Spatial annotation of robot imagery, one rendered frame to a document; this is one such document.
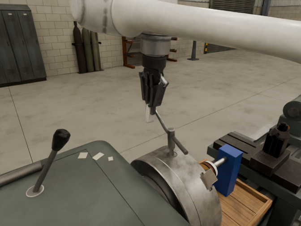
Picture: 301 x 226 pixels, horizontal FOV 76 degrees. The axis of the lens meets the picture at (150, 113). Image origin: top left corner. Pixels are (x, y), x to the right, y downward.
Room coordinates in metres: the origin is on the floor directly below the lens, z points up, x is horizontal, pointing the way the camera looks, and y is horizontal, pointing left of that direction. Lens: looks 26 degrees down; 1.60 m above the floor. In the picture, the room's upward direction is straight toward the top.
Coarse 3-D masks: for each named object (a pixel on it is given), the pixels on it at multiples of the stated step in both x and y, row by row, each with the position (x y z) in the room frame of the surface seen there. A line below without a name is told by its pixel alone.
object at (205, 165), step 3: (201, 162) 0.59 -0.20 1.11; (204, 162) 0.58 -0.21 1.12; (207, 162) 0.58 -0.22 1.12; (201, 165) 0.56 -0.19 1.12; (204, 165) 0.55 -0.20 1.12; (207, 165) 0.56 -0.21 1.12; (210, 165) 0.56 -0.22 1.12; (204, 168) 0.54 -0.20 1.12; (207, 168) 0.54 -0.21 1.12; (210, 168) 0.55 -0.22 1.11; (213, 168) 0.56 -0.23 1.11; (213, 171) 0.54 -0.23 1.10
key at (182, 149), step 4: (156, 112) 0.60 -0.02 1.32; (160, 116) 0.58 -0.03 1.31; (160, 120) 0.56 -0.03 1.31; (164, 124) 0.54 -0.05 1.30; (164, 128) 0.52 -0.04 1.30; (172, 136) 0.46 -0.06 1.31; (176, 140) 0.44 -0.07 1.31; (176, 144) 0.43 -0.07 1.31; (180, 144) 0.42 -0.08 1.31; (180, 148) 0.40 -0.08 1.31; (184, 148) 0.40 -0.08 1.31; (184, 152) 0.38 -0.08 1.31; (188, 152) 0.39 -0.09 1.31
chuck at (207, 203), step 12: (156, 156) 0.47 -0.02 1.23; (180, 156) 0.46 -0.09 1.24; (180, 168) 0.42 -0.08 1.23; (192, 168) 0.42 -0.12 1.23; (180, 180) 0.38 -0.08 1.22; (192, 180) 0.39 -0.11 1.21; (192, 192) 0.36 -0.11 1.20; (204, 192) 0.37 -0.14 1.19; (216, 192) 0.39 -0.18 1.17; (204, 204) 0.35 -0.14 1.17; (216, 204) 0.37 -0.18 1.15; (204, 216) 0.33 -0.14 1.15; (216, 216) 0.35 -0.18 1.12
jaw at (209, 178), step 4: (208, 172) 0.44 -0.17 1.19; (212, 172) 0.45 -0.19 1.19; (200, 176) 0.41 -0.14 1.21; (204, 176) 0.42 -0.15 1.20; (208, 176) 0.43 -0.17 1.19; (212, 176) 0.44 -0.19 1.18; (204, 180) 0.41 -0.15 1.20; (208, 180) 0.41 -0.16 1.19; (212, 180) 0.43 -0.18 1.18; (216, 180) 0.43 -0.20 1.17; (204, 184) 0.40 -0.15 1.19; (208, 184) 0.40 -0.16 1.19; (208, 188) 0.39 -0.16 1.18
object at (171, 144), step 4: (168, 128) 0.49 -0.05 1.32; (172, 128) 0.48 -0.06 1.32; (168, 132) 0.47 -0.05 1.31; (172, 132) 0.47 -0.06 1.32; (168, 136) 0.47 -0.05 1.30; (168, 140) 0.47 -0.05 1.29; (172, 140) 0.47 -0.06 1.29; (168, 144) 0.47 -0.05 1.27; (172, 144) 0.47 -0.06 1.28; (172, 148) 0.47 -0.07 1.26; (172, 152) 0.47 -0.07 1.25
